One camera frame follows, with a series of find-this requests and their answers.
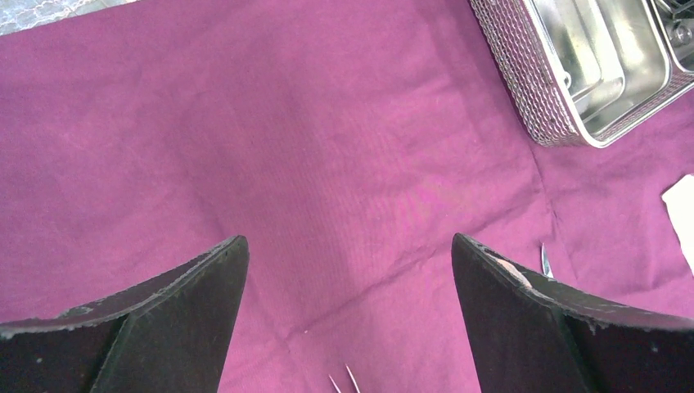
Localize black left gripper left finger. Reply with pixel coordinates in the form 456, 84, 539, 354
1, 236, 250, 392

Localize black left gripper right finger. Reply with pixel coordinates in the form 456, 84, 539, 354
452, 233, 693, 392

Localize steel forceps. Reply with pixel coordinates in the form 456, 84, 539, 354
328, 364, 363, 393

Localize green suture packet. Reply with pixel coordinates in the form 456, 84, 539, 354
661, 174, 693, 272

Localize maroon cloth wrap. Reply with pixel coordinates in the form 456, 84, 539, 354
1, 1, 693, 392

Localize steel two-compartment tray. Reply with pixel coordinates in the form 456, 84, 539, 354
471, 0, 693, 148

